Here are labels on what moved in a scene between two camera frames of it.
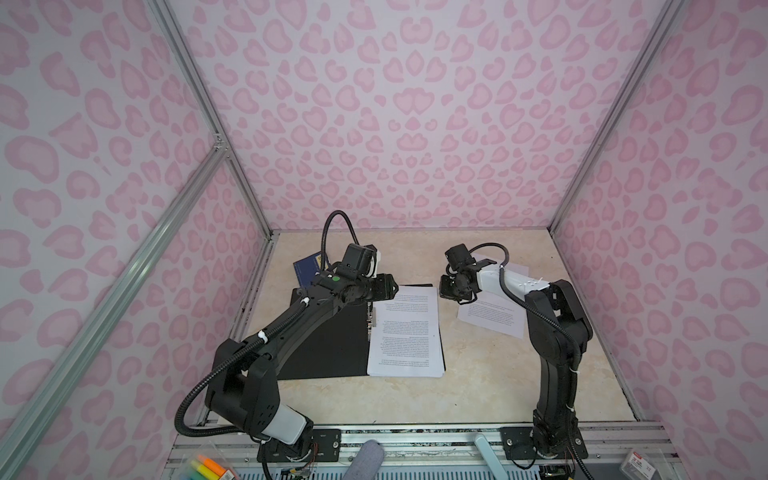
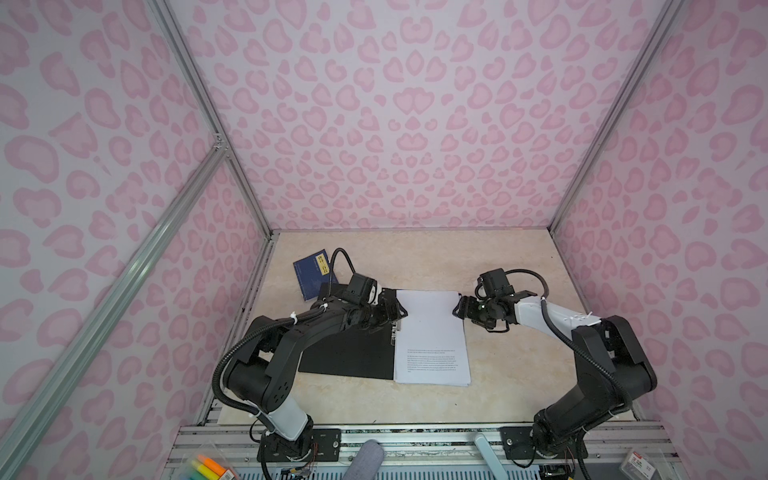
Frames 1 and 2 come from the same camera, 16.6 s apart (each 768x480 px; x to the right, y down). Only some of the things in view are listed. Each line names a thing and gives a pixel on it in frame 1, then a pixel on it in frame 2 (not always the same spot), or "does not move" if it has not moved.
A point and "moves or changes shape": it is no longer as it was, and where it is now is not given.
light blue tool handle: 491,459 does not move
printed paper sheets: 496,313 moves or changes shape
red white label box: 636,466 does not move
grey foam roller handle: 367,462 does not move
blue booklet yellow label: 307,268 does not move
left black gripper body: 378,288 -> 379,315
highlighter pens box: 208,466 does not move
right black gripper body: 453,288 -> 481,312
